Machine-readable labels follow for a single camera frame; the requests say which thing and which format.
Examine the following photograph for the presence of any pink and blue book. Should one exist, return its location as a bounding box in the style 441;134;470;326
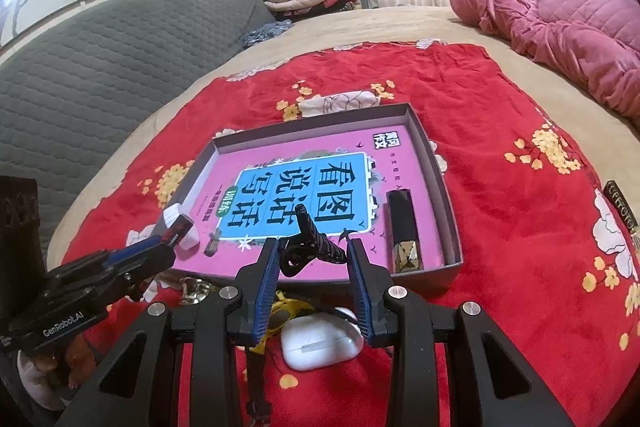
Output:
177;127;446;280

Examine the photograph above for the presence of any black blanket label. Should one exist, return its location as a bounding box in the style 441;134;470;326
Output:
605;179;638;233

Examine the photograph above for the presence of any pink quilted jacket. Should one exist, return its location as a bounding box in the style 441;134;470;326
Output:
449;0;640;128

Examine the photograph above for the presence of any white earbuds case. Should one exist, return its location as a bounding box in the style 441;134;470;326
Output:
280;306;365;372

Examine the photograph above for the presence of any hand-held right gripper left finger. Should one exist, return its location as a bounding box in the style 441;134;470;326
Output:
60;237;282;427

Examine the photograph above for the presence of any blue patterned cloth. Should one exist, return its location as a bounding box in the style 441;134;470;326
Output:
242;21;293;50

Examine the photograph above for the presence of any silver metal fitting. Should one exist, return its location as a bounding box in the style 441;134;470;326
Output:
180;277;213;305

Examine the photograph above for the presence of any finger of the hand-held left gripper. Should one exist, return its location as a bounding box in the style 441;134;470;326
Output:
112;251;179;301
100;234;177;269

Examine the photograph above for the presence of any red floral blanket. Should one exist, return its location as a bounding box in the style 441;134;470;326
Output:
60;39;640;427

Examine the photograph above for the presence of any yellow and black wristwatch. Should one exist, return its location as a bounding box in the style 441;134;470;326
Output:
244;289;321;427

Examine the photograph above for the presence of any black hair claw clip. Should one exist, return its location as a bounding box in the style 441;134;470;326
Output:
279;204;351;278

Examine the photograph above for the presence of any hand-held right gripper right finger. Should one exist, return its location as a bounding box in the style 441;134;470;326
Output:
346;237;576;427

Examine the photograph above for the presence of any grey quilted headboard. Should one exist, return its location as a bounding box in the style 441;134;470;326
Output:
0;0;276;253

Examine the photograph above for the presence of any grey shallow cardboard box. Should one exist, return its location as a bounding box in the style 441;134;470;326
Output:
150;103;464;297

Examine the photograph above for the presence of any person's left forearm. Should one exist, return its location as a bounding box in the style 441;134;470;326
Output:
15;349;68;410

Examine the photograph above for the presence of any red lighter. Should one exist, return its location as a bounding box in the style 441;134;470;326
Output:
161;203;199;253

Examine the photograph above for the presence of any black and gold lipstick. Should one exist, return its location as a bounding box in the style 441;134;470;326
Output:
385;188;426;273

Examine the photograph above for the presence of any person's left hand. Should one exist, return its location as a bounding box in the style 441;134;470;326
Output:
47;337;101;390

